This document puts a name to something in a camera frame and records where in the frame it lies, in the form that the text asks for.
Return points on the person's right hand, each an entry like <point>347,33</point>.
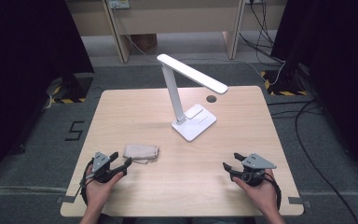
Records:
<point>261,196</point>

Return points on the person's left hand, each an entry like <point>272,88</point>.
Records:
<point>98,193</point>

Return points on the grey tape piece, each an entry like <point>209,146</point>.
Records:
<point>298,201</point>
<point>66,199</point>

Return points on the white power socket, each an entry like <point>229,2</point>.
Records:
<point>118,3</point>

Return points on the black curtain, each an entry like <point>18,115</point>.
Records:
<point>18,77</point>
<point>345,62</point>

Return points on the brown cardboard box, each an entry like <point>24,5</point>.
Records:
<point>143,42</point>

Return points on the white desk lamp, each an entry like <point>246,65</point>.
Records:
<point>195,124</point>

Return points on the beige wooden desk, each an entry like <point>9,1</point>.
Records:
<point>174,18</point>

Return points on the beige waffle cloth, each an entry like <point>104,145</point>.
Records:
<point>140,152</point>

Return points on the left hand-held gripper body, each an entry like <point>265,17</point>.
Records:
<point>101,161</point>

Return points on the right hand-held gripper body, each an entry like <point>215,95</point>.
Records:
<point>256,161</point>

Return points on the black stand with striped base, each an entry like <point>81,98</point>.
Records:
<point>284,84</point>
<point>71,88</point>

